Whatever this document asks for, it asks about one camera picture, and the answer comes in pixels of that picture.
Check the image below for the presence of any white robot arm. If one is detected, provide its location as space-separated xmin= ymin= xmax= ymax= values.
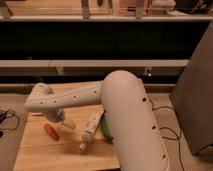
xmin=25 ymin=70 xmax=170 ymax=171

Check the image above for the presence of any white tube bottle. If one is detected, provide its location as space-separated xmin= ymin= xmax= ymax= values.
xmin=79 ymin=113 xmax=102 ymax=152

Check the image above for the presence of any green bowl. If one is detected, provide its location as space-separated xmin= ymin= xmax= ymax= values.
xmin=100 ymin=114 xmax=111 ymax=139

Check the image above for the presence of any wooden folding table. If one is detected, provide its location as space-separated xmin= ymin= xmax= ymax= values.
xmin=13 ymin=105 xmax=119 ymax=171

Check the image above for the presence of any grey cabinet right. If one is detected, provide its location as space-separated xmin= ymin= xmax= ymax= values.
xmin=170 ymin=31 xmax=213 ymax=155

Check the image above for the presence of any black cable left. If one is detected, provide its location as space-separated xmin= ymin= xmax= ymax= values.
xmin=0 ymin=109 xmax=21 ymax=138

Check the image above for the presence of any black cable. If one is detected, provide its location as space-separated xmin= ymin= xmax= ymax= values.
xmin=148 ymin=98 xmax=186 ymax=171
xmin=0 ymin=109 xmax=21 ymax=138

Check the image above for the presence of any black cable right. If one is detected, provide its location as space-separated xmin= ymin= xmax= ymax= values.
xmin=148 ymin=98 xmax=186 ymax=171

